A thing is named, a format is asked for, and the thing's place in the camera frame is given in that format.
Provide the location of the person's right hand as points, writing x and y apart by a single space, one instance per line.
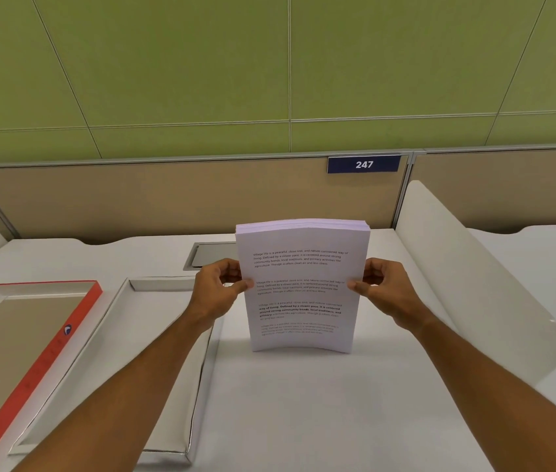
391 292

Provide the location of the person's left hand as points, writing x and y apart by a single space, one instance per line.
215 289

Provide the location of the person's right thumb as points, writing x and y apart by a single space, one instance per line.
360 287

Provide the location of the person's left thumb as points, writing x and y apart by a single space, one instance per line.
241 287

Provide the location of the stack of printed white paper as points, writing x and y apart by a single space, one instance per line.
302 285

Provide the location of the person's left forearm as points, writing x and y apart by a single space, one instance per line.
120 393

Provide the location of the person's right forearm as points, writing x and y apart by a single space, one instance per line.
499 388

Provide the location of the beige desk partition panel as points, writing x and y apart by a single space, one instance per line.
504 189
184 196

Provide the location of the blue number sign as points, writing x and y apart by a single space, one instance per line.
363 164

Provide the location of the white cardboard box tray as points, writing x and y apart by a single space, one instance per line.
159 427

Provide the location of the red-edged box lid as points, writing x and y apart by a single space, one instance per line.
17 358

